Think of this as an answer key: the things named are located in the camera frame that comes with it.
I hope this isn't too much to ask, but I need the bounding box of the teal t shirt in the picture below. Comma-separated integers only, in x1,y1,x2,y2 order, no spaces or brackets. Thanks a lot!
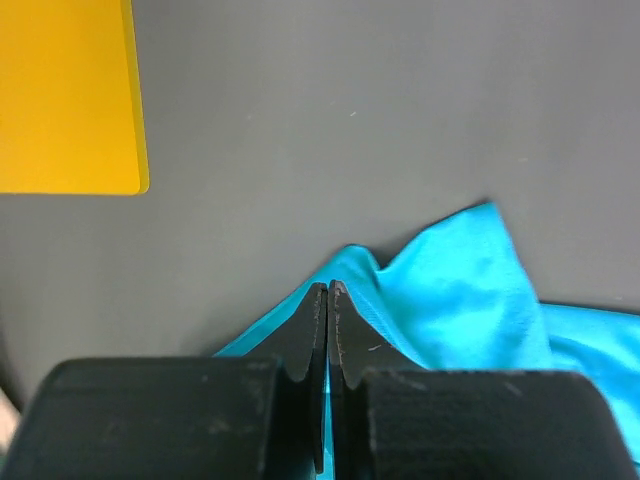
213,200,640,471

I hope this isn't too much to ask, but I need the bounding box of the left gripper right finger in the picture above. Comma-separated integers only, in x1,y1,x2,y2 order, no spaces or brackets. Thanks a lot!
327,281,637,479

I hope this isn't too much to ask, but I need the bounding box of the yellow folder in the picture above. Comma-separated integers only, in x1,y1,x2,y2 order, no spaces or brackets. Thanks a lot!
1,1,150,195

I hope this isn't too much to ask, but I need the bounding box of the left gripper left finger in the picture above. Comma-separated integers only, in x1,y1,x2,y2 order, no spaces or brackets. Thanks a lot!
1,283,327,479

